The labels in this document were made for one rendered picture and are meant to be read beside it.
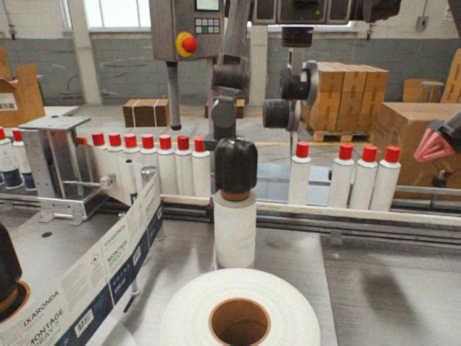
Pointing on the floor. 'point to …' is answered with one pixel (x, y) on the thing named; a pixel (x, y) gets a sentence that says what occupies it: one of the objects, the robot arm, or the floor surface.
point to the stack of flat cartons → (147, 112)
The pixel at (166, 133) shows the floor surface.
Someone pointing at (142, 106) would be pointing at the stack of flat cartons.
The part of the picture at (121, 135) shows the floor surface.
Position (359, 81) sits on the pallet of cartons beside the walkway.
